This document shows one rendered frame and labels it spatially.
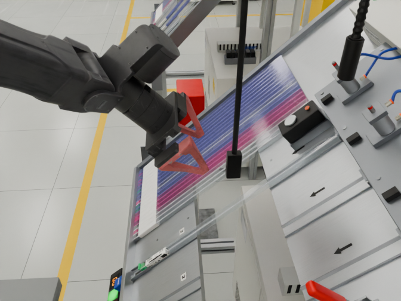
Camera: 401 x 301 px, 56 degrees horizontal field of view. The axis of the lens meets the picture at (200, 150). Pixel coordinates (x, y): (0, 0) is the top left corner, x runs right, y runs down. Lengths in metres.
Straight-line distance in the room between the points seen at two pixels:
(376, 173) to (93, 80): 0.36
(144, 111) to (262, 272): 0.59
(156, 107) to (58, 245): 1.46
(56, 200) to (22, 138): 0.69
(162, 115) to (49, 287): 0.63
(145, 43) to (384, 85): 0.34
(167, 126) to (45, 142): 2.12
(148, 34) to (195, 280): 0.43
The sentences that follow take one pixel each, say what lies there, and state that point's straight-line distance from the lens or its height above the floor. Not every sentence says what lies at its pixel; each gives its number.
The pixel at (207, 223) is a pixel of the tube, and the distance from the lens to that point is 0.74.
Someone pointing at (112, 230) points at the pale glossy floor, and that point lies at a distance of 1.94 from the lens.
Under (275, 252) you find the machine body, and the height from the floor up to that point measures 0.62.
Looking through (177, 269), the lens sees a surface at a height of 0.81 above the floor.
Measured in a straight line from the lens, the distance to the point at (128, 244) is 0.91.
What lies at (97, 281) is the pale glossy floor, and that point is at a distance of 1.78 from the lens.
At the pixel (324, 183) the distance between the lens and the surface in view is 0.63.
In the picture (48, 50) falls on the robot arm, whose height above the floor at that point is 1.28.
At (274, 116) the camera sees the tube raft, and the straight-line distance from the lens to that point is 0.79.
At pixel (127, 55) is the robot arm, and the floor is 1.24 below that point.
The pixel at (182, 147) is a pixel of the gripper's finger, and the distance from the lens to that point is 0.54.
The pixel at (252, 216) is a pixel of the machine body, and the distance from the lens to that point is 1.12.
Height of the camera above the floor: 1.44
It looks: 37 degrees down
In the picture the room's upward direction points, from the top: straight up
